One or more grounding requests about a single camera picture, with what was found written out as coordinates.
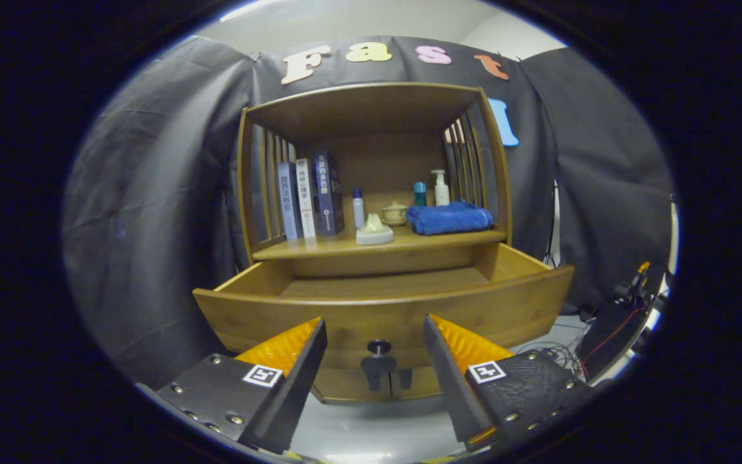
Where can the black equipment with orange part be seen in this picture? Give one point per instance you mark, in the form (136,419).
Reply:
(612,328)

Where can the black backdrop cloth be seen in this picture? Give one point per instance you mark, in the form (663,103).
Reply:
(152,193)

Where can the wooden drawer with black knob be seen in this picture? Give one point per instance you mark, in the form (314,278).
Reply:
(268,316)

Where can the wooden cabinet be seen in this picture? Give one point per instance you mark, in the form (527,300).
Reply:
(371,109)

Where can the white pump bottle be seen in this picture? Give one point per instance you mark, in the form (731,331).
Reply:
(441,193)

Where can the white bottle with blue cap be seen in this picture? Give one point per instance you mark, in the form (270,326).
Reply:
(358,211)

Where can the light blue book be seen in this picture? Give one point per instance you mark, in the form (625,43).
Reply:
(288,203)

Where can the wooden cabinet door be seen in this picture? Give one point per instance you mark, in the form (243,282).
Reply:
(426,383)
(339,388)

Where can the black tripod stand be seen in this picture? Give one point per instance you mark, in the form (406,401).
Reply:
(550,219)

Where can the dark blue book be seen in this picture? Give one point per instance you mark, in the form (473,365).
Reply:
(327,193)

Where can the folded blue towel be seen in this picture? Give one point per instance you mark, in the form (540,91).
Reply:
(448,219)

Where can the white book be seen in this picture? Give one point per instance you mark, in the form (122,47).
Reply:
(306,200)

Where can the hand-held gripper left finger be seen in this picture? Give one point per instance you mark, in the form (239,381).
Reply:
(287,393)

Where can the teal bottle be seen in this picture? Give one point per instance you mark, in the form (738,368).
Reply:
(420,194)

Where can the wooden countertop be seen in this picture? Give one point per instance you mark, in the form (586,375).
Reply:
(422,240)

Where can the beige lidded ceramic teacup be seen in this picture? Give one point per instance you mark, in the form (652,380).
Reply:
(395,211)

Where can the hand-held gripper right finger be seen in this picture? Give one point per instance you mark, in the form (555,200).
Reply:
(455,386)

